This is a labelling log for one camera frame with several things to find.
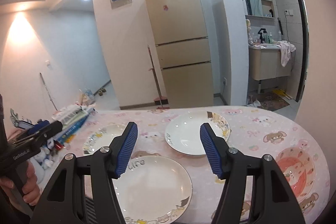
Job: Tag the bathroom vanity cabinet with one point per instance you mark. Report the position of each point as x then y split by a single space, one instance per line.
265 63

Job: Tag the bathroom floor mat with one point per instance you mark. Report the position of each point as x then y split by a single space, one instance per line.
271 101

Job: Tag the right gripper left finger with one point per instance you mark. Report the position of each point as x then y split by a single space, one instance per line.
63 199

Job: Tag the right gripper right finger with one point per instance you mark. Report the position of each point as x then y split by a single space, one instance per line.
272 201

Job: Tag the white life plate front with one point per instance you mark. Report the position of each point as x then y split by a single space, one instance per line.
153 189

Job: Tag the white cartoon plate back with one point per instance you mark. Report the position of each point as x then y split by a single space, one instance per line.
183 133

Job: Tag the white cartoon plate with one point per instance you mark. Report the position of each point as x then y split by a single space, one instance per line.
102 137
183 133

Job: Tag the white mop stick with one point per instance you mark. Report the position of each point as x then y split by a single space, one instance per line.
48 92

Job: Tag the pink white towel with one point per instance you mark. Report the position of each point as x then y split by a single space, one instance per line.
286 49

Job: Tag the pink strawberry bowl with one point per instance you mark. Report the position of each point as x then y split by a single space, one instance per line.
298 168

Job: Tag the pink cartoon tablecloth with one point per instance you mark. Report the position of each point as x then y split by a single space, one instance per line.
254 132

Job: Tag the black sliding door frame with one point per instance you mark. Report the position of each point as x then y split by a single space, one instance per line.
305 50

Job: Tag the stack of books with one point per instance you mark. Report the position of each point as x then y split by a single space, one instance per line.
72 118

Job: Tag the beige three-door refrigerator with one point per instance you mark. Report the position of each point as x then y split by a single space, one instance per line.
183 51

